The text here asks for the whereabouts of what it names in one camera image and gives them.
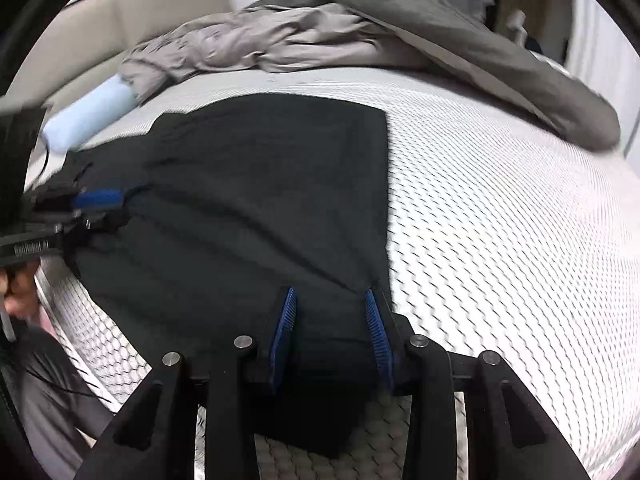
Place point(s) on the beige padded headboard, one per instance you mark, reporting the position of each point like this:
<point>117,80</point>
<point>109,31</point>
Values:
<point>125,15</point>

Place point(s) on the dark grey duvet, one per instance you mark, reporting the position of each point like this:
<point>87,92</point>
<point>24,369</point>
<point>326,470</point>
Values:
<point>475,50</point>

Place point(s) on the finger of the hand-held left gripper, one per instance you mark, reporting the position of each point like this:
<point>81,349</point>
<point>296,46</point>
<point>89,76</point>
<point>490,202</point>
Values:
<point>100,220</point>
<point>100,199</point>

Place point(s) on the bed with white honeycomb cover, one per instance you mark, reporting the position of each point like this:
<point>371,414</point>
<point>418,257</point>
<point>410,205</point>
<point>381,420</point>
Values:
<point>500,235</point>

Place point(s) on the person's grey trouser leg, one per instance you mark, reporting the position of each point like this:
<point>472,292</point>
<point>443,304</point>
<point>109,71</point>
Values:
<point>50,420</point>

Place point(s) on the black pants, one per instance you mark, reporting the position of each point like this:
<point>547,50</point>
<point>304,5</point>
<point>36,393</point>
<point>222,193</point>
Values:
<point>250,210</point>

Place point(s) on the white office chair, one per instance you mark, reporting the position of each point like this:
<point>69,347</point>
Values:
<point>515,25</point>

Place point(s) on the person's left hand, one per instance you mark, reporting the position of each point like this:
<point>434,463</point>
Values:
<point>25,285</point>

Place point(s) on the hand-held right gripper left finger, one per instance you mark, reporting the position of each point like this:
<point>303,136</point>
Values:
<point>282,340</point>

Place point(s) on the white curtain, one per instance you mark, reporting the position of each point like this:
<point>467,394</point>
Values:
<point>600,35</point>

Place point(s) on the light blue pillow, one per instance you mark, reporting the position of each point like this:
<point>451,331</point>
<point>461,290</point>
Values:
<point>90,115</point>

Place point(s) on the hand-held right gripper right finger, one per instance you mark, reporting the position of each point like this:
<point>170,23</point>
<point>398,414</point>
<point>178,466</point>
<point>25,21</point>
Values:
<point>380,340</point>

